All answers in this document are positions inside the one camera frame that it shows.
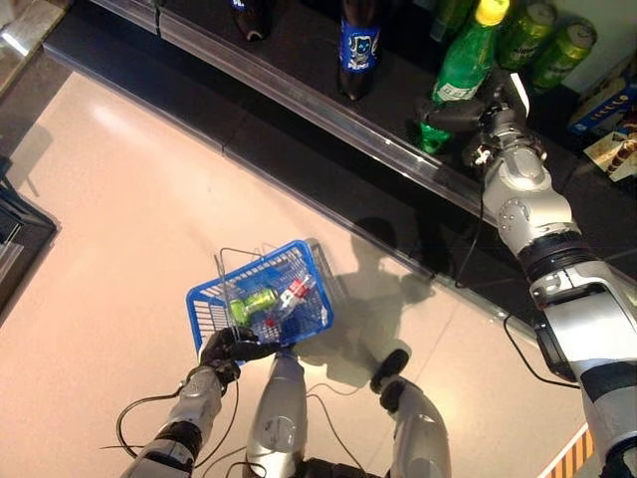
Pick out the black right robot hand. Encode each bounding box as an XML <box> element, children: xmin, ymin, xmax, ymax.
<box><xmin>414</xmin><ymin>78</ymin><xmax>511</xmax><ymax>151</ymax></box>

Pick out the black store shelf unit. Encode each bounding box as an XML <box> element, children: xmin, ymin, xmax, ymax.
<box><xmin>42</xmin><ymin>0</ymin><xmax>637</xmax><ymax>328</ymax></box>

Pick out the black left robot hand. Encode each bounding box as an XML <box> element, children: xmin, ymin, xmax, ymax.
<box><xmin>197</xmin><ymin>326</ymin><xmax>281</xmax><ymax>380</ymax></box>

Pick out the green Sprite bottle yellow cap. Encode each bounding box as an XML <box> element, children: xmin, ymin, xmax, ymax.
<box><xmin>415</xmin><ymin>0</ymin><xmax>513</xmax><ymax>156</ymax></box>

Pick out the black robot waist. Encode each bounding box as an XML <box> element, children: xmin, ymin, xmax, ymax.
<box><xmin>293</xmin><ymin>457</ymin><xmax>397</xmax><ymax>478</ymax></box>

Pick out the Pepsi bottle blue label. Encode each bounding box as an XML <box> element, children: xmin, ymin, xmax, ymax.
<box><xmin>336</xmin><ymin>0</ymin><xmax>384</xmax><ymax>104</ymax></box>
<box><xmin>228</xmin><ymin>0</ymin><xmax>275</xmax><ymax>43</ymax></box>

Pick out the green drink can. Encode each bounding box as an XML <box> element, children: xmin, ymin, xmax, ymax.
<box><xmin>227</xmin><ymin>286</ymin><xmax>281</xmax><ymax>324</ymax></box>
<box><xmin>496</xmin><ymin>1</ymin><xmax>558</xmax><ymax>72</ymax></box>
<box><xmin>528</xmin><ymin>17</ymin><xmax>599</xmax><ymax>96</ymax></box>

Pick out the dark low cabinet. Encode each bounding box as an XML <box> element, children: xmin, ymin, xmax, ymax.
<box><xmin>0</xmin><ymin>153</ymin><xmax>62</xmax><ymax>328</ymax></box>

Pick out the beige wafer roll box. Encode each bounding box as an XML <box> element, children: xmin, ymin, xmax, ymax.
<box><xmin>580</xmin><ymin>125</ymin><xmax>637</xmax><ymax>182</ymax></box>

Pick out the silver robot leg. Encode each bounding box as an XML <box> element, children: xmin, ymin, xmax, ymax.
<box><xmin>369</xmin><ymin>348</ymin><xmax>453</xmax><ymax>478</ymax></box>
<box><xmin>245</xmin><ymin>348</ymin><xmax>311</xmax><ymax>478</ymax></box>

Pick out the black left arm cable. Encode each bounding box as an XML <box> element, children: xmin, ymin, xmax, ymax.
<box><xmin>98</xmin><ymin>380</ymin><xmax>241</xmax><ymax>472</ymax></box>

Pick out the silver right robot leg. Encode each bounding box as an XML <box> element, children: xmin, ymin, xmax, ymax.
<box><xmin>369</xmin><ymin>348</ymin><xmax>453</xmax><ymax>478</ymax></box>

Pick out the blue plastic shopping basket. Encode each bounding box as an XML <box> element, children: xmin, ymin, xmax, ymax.
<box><xmin>184</xmin><ymin>238</ymin><xmax>345</xmax><ymax>368</ymax></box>

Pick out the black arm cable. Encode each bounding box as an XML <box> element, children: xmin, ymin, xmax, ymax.
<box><xmin>454</xmin><ymin>196</ymin><xmax>582</xmax><ymax>390</ymax></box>
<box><xmin>98</xmin><ymin>380</ymin><xmax>241</xmax><ymax>472</ymax></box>

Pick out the clear water bottle red cap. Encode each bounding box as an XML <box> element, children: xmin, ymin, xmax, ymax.
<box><xmin>262</xmin><ymin>275</ymin><xmax>320</xmax><ymax>331</ymax></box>

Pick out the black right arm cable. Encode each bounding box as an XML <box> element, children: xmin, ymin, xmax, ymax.
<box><xmin>454</xmin><ymin>196</ymin><xmax>582</xmax><ymax>390</ymax></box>

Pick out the tall blue cookie box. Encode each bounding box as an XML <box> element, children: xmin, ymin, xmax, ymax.
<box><xmin>568</xmin><ymin>73</ymin><xmax>637</xmax><ymax>139</ymax></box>

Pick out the silver left robot leg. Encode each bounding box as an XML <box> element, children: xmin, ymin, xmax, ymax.
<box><xmin>245</xmin><ymin>348</ymin><xmax>311</xmax><ymax>478</ymax></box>

